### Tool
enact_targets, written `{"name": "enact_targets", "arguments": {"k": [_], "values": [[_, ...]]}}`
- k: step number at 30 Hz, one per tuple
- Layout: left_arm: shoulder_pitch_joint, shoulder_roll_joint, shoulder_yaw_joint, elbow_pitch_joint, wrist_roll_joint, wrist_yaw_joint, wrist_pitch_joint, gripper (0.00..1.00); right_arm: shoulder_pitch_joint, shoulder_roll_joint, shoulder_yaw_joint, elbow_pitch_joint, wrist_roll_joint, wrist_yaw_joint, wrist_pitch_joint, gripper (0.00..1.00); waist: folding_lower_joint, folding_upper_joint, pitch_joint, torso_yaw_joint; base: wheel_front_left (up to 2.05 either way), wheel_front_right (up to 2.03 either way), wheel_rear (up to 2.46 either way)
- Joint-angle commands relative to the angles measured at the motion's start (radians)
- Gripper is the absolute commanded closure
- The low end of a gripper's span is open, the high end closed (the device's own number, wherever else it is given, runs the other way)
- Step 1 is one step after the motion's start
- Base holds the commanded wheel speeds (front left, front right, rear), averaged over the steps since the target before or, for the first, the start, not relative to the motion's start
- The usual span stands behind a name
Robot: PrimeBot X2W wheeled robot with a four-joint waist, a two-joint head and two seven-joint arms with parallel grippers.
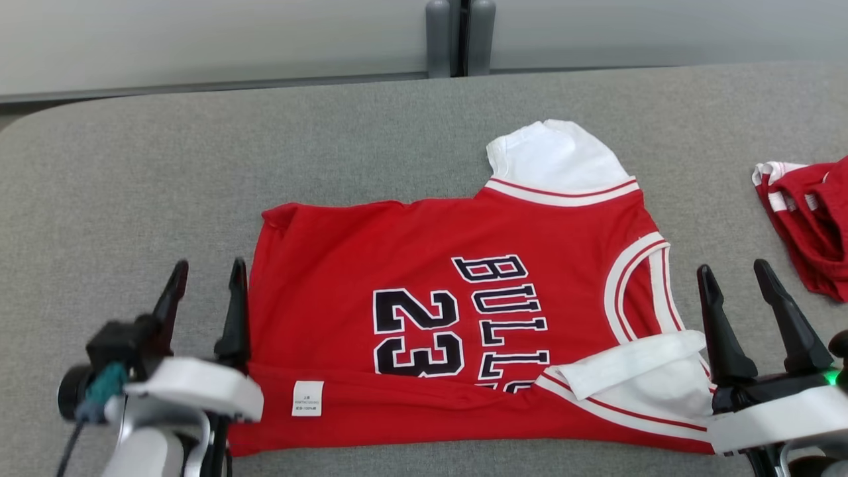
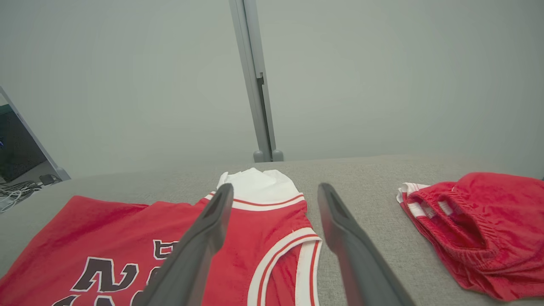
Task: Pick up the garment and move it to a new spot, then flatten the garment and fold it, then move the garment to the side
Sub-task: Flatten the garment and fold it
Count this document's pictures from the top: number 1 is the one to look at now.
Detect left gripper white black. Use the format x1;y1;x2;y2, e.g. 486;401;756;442
124;257;265;425

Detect red Bulls 23 jersey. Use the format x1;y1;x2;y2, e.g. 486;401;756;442
227;119;720;458

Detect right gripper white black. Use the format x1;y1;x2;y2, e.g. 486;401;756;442
696;258;848;457

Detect left teal plug black cable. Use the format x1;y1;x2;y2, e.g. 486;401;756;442
56;361;131;477

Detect grey vertical post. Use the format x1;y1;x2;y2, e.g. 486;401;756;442
424;0;454;80
465;0;498;76

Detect red shorts white side stripe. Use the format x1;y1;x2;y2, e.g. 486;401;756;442
751;155;848;304

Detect grey fabric sofa seat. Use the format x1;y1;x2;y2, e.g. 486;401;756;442
0;61;848;477

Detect dark grey wall rail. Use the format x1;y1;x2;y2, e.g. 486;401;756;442
493;62;736;74
0;71;429;105

